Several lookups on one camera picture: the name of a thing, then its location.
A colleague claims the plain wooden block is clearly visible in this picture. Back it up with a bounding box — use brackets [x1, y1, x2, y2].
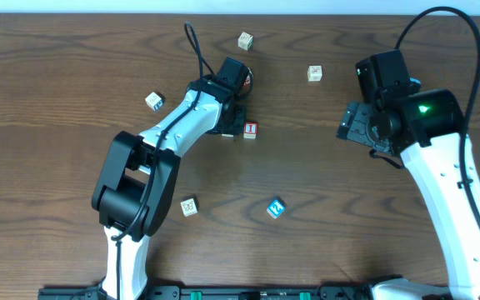
[237, 32, 253, 51]
[307, 65, 323, 82]

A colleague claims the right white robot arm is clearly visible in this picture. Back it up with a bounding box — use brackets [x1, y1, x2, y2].
[337, 89, 480, 299]

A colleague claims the butterfly wooden block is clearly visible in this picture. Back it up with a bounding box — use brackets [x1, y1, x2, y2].
[180, 198, 198, 217]

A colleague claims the right plain wooden block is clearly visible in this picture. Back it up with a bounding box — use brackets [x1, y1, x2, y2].
[307, 65, 323, 82]

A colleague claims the top plain wooden block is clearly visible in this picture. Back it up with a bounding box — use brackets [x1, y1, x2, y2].
[237, 32, 253, 51]

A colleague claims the wooden block with blue side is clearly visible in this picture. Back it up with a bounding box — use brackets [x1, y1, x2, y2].
[145, 92, 165, 111]

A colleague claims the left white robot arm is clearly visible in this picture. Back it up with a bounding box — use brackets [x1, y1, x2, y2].
[91, 75, 250, 299]

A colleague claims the red letter I block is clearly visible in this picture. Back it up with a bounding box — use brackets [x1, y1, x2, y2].
[243, 122, 258, 139]

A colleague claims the wooden block with red side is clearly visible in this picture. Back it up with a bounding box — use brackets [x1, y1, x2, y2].
[243, 73, 252, 87]

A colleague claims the blue number 2 block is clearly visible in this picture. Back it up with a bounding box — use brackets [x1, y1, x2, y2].
[267, 198, 286, 219]

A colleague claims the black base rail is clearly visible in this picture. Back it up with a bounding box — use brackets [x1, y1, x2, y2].
[37, 275, 403, 300]

